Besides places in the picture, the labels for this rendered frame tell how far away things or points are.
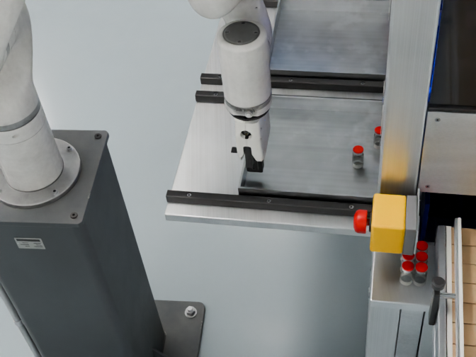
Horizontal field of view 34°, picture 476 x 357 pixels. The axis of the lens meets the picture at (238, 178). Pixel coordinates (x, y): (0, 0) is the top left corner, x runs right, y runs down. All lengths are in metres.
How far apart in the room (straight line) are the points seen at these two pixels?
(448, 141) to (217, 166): 0.52
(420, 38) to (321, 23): 0.79
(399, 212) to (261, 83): 0.31
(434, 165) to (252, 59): 0.34
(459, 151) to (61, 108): 2.10
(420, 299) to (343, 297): 1.05
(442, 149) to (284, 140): 0.44
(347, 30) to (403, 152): 0.64
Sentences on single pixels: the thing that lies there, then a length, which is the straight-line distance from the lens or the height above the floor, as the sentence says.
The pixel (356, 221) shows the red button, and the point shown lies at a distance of 1.32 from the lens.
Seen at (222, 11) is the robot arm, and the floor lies 1.31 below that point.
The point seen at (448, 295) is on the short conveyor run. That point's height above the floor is 0.96.
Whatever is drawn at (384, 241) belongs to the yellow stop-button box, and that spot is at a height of 0.99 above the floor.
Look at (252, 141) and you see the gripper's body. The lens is 1.41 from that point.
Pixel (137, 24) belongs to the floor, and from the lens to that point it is 3.45.
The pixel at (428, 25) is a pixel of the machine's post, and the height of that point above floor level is 1.36.
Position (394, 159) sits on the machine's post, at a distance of 1.30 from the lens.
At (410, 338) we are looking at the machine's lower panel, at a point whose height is 0.53.
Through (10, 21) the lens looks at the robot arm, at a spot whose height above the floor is 1.29.
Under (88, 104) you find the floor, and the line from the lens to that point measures 3.12.
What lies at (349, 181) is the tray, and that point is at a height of 0.88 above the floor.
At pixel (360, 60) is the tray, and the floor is 0.88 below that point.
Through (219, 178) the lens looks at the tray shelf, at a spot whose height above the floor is 0.88.
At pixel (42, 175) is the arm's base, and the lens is 1.62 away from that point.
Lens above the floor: 2.05
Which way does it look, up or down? 49 degrees down
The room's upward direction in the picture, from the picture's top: 7 degrees counter-clockwise
